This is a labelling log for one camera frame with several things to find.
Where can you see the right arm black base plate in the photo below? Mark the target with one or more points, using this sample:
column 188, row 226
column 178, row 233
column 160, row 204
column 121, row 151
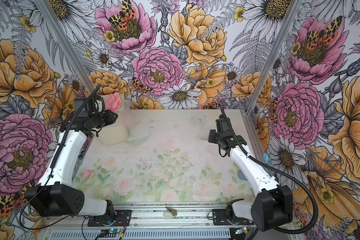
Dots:
column 221, row 217

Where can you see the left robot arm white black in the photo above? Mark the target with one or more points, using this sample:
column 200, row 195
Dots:
column 54, row 195

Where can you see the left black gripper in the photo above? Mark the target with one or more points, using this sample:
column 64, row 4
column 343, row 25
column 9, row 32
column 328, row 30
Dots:
column 109, row 113

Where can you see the aluminium rail frame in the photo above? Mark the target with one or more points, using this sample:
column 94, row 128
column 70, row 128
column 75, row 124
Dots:
column 148, row 223

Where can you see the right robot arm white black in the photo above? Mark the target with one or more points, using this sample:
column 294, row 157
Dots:
column 273, row 205

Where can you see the small beige clip on rail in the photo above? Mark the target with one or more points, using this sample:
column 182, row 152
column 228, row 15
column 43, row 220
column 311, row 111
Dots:
column 170, row 212

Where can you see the green dustpan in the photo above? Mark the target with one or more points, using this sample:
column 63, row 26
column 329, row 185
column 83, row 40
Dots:
column 122, row 95

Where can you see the pink paper scrap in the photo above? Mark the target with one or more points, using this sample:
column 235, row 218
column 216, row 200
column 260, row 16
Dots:
column 114, row 102

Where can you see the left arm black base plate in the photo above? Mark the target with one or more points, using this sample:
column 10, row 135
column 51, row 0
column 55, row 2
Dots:
column 121, row 218

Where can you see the white trash bin plastic liner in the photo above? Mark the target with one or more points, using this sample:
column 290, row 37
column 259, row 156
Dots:
column 117, row 132

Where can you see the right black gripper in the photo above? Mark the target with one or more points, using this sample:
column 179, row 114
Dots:
column 211, row 138

